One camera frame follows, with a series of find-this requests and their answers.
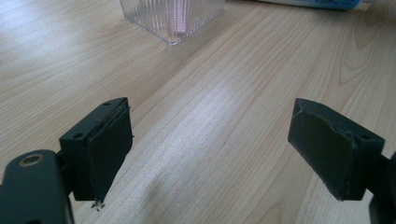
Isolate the clear plastic ribbed cup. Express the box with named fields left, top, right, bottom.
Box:
left=119, top=0, right=226, bottom=47

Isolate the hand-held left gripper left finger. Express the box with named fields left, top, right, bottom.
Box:
left=59, top=96, right=134, bottom=203

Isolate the blue white toothpaste tube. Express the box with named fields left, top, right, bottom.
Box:
left=257, top=0, right=364, bottom=11

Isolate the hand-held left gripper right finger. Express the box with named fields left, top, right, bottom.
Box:
left=287, top=97, right=387, bottom=202

